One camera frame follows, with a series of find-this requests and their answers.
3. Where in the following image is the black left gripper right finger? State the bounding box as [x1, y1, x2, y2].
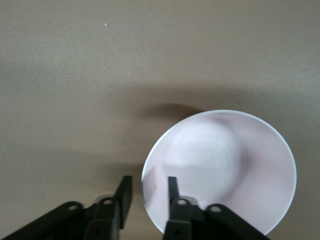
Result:
[162, 176, 271, 240]

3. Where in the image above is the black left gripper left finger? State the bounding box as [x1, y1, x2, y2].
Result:
[0, 175, 133, 240]

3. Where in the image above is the brown table mat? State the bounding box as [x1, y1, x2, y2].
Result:
[0, 0, 320, 240]

